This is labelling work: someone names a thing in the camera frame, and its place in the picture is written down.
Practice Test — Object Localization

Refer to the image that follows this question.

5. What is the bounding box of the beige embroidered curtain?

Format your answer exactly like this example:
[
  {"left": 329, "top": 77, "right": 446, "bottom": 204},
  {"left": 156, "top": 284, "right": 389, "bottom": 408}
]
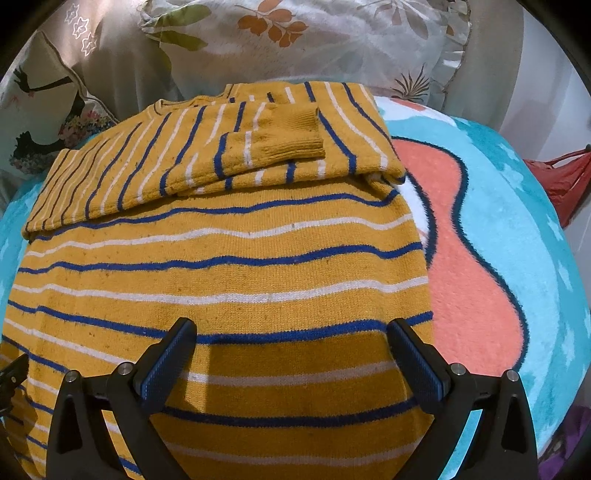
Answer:
[{"left": 58, "top": 0, "right": 178, "bottom": 118}]

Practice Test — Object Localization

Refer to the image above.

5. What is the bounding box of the turquoise cartoon printed blanket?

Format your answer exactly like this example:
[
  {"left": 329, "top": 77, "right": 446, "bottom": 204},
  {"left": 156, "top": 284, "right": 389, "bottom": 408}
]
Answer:
[{"left": 0, "top": 95, "right": 579, "bottom": 480}]

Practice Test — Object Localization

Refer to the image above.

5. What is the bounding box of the red plastic bag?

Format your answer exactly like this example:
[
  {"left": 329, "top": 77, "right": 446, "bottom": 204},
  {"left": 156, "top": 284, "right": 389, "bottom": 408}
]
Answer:
[{"left": 524, "top": 145, "right": 591, "bottom": 230}]

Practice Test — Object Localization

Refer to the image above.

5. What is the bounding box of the yellow striped sweater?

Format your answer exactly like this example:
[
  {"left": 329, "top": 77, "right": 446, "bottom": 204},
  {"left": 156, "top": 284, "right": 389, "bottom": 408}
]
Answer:
[{"left": 0, "top": 80, "right": 435, "bottom": 480}]

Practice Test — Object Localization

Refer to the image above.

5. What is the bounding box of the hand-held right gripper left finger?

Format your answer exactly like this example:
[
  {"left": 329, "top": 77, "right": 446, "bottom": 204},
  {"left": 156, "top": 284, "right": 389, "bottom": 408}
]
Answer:
[{"left": 46, "top": 318, "right": 199, "bottom": 480}]

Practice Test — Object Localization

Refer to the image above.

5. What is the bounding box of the white bird print pillow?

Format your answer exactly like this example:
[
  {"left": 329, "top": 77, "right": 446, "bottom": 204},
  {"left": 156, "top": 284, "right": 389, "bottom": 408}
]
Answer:
[{"left": 0, "top": 30, "right": 122, "bottom": 185}]

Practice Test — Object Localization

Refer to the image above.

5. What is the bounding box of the white leaf print pillow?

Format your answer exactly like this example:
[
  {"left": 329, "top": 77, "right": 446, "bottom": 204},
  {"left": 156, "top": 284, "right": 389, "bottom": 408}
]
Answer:
[{"left": 141, "top": 0, "right": 472, "bottom": 112}]

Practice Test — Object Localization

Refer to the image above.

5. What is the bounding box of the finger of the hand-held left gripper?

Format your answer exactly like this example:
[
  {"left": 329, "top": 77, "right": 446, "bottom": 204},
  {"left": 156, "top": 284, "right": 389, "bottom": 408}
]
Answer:
[{"left": 0, "top": 354, "right": 30, "bottom": 412}]

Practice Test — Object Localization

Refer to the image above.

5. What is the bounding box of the purple cloth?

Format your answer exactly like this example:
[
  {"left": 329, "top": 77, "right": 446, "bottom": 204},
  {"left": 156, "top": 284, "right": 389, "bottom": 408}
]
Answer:
[{"left": 538, "top": 406, "right": 588, "bottom": 480}]

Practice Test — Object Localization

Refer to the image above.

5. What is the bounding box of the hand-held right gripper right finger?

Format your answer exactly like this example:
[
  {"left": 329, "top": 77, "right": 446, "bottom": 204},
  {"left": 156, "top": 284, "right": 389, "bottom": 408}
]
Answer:
[{"left": 387, "top": 318, "right": 539, "bottom": 480}]

